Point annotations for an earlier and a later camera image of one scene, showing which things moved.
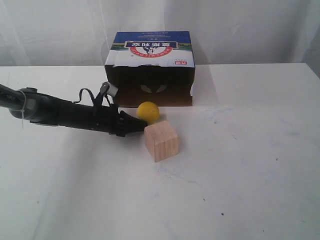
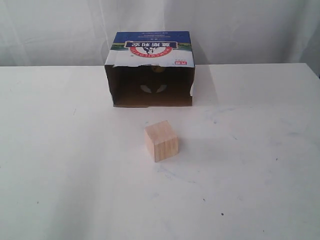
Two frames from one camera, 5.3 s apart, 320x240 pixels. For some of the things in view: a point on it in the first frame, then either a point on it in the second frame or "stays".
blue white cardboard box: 151,68 stays
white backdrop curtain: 76,32 stays
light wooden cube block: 161,140 stays
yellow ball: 148,111 → 158,69
